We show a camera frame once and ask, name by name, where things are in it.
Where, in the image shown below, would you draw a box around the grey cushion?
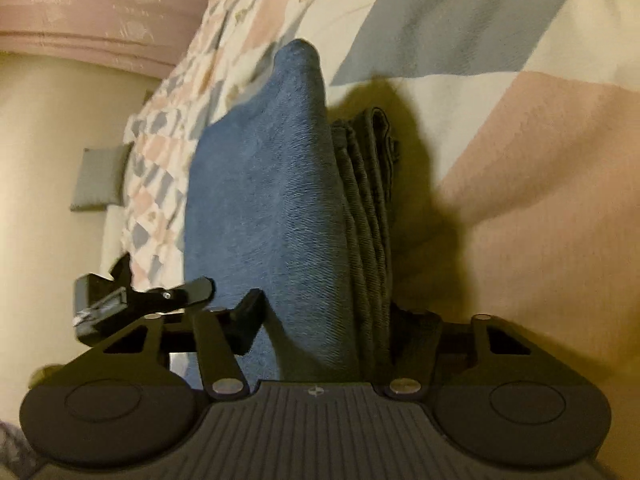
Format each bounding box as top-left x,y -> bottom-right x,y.
70,145 -> 134,212

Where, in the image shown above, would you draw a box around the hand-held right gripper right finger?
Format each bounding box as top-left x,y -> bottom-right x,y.
383,304 -> 567,401

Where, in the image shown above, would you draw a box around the pink curtain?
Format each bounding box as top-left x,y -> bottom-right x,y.
0,0 -> 236,78

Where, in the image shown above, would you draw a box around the blue denim jeans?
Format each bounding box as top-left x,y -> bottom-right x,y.
184,38 -> 401,386

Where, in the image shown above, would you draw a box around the pink grey checked quilt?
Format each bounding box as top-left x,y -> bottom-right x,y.
102,0 -> 640,461

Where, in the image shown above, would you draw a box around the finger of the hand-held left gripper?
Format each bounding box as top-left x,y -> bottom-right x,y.
107,254 -> 135,287
131,277 -> 217,311

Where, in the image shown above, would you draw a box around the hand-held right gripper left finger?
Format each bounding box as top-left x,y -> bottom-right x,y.
64,288 -> 265,401

